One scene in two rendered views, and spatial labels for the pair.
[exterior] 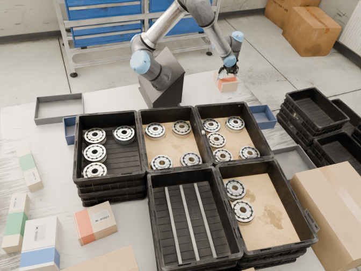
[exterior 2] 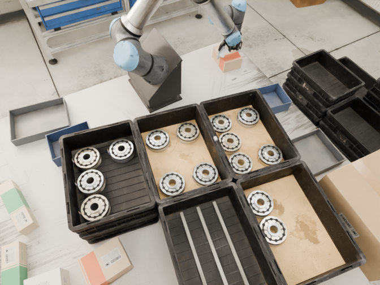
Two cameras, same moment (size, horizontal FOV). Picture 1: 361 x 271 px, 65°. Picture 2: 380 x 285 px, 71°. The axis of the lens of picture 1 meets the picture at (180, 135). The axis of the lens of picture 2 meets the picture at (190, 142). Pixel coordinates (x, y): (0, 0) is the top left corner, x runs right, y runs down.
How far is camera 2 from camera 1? 0.38 m
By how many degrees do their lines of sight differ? 11
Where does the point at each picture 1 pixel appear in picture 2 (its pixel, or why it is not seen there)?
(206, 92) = (207, 74)
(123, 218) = (137, 250)
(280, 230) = (317, 245)
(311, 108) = (320, 73)
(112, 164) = (113, 191)
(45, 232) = not seen: outside the picture
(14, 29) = not seen: outside the picture
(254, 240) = (290, 262)
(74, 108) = (57, 117)
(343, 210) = not seen: outside the picture
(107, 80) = (91, 63)
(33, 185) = (24, 228)
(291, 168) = (313, 156)
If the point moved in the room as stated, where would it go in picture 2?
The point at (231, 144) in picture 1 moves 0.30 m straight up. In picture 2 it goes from (247, 143) to (265, 99)
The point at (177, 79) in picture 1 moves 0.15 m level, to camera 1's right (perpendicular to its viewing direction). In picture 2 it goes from (173, 70) to (204, 70)
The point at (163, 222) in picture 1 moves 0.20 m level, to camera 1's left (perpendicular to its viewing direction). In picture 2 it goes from (185, 258) to (128, 260)
